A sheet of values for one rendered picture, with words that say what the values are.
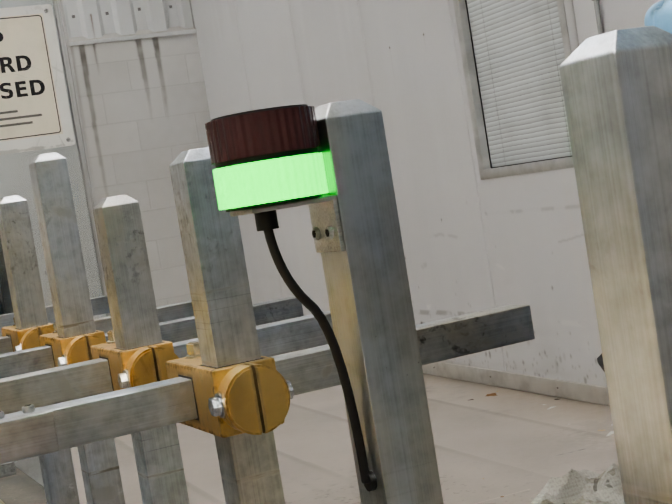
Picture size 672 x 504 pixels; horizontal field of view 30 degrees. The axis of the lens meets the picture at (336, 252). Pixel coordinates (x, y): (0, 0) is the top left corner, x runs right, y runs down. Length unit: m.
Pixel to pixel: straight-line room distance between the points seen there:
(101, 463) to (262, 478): 0.50
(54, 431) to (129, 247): 0.28
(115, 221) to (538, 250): 4.54
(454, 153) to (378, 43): 0.92
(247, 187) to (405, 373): 0.14
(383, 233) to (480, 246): 5.37
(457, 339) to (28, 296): 0.74
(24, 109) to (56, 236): 1.59
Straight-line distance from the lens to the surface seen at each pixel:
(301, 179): 0.66
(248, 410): 0.90
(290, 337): 1.25
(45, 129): 2.98
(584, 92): 0.48
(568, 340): 5.54
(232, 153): 0.66
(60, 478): 1.67
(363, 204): 0.68
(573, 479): 0.83
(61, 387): 1.19
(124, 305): 1.15
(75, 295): 1.40
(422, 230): 6.58
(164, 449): 1.17
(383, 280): 0.69
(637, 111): 0.47
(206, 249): 0.91
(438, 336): 1.04
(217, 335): 0.92
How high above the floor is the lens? 1.09
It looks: 3 degrees down
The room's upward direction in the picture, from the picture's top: 9 degrees counter-clockwise
